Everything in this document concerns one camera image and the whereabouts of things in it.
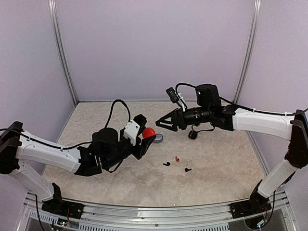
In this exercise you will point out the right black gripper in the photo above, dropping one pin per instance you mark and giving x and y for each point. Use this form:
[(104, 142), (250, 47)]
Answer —
[(177, 119)]

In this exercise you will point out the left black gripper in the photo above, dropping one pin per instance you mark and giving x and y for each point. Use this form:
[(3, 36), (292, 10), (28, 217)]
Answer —
[(142, 149)]

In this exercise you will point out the red round charging case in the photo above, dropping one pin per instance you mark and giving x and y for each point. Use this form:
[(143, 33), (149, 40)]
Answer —
[(148, 132)]

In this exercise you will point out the purple earbud charging case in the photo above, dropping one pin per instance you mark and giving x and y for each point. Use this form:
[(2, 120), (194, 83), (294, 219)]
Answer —
[(159, 138)]

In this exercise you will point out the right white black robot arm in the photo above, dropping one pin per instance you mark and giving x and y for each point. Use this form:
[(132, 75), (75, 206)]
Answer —
[(289, 126)]

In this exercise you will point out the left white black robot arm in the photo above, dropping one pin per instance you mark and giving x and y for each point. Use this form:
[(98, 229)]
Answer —
[(106, 151)]

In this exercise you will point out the black charging case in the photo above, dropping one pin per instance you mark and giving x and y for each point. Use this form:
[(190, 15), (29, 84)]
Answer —
[(192, 135)]

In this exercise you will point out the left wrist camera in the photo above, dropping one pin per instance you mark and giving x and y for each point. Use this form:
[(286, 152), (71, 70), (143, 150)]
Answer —
[(134, 128)]

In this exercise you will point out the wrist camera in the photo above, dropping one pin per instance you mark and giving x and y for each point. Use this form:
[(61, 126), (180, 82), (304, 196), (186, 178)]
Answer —
[(134, 128), (177, 98)]

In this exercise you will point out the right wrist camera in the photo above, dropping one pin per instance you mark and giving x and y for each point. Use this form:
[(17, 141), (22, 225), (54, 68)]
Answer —
[(177, 98)]

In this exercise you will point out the front aluminium rail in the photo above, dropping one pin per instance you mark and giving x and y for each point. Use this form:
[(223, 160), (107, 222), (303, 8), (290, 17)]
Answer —
[(102, 217)]

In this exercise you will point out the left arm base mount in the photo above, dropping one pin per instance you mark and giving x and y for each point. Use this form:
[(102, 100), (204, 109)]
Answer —
[(64, 208)]

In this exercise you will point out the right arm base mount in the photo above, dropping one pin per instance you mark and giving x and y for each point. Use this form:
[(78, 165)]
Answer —
[(247, 208)]

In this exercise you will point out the right aluminium frame post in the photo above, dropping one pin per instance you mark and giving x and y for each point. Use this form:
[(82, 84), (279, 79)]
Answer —
[(249, 50)]

